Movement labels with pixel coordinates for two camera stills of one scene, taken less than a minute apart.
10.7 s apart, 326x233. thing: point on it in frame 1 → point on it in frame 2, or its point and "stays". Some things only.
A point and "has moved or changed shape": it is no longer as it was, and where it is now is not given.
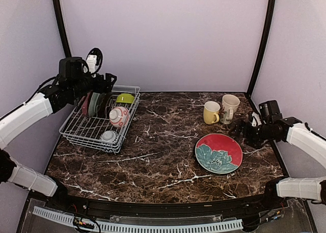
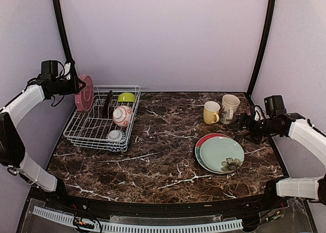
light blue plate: (92, 104) → (221, 154)
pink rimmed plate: (85, 106) has moved or changed shape
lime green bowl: (125, 98) stays
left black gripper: (108, 85) → (75, 88)
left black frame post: (57, 9) stays
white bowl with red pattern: (119, 117) has moved or changed shape
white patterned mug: (230, 103) stays
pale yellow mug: (210, 110) stays
